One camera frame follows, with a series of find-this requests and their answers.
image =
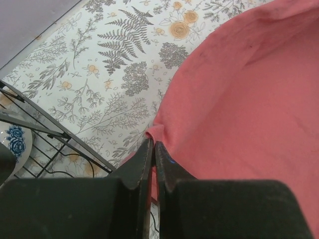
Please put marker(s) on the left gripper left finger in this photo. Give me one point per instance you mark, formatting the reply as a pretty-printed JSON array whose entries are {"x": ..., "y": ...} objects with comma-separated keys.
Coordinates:
[{"x": 113, "y": 207}]

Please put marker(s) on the black wire dish rack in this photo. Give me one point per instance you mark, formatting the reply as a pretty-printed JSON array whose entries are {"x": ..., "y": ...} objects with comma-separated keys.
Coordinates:
[{"x": 56, "y": 152}]

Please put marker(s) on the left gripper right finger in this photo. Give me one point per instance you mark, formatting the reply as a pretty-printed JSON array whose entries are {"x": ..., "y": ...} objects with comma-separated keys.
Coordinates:
[{"x": 190, "y": 208}]

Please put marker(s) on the blue white floral teapot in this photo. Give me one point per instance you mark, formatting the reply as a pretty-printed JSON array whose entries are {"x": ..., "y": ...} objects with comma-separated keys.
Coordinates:
[{"x": 19, "y": 141}]

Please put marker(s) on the floral table mat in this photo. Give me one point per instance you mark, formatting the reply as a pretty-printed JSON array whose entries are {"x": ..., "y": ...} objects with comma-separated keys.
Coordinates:
[{"x": 103, "y": 71}]

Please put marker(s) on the pink red t shirt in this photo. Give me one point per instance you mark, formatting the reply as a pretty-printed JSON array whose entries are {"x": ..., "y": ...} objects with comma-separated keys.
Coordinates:
[{"x": 245, "y": 102}]

